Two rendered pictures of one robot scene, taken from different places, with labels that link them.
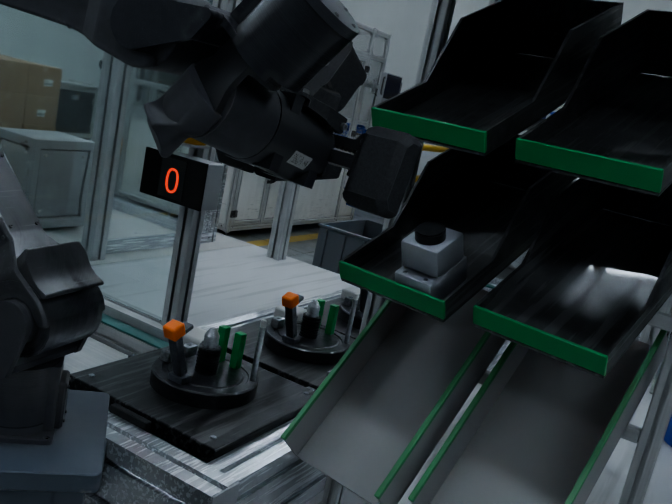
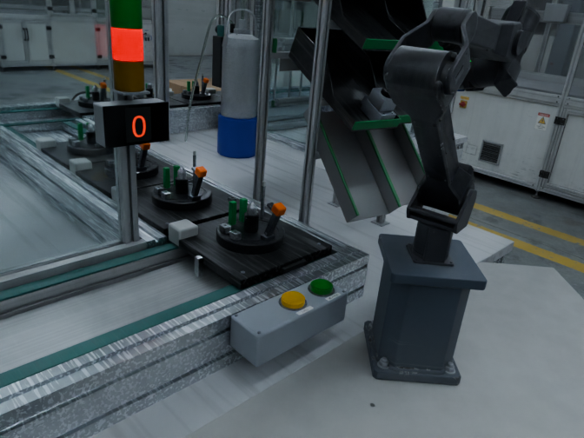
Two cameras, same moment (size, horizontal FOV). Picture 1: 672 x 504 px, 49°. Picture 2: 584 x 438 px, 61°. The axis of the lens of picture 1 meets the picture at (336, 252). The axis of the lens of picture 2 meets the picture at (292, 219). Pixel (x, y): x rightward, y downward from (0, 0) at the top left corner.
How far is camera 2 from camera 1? 1.15 m
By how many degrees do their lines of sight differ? 71
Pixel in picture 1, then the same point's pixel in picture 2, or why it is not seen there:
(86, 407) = (400, 239)
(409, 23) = not seen: outside the picture
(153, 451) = (324, 266)
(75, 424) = not seen: hidden behind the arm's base
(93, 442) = not seen: hidden behind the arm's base
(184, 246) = (133, 175)
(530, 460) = (391, 166)
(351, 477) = (370, 212)
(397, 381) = (344, 168)
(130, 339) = (129, 265)
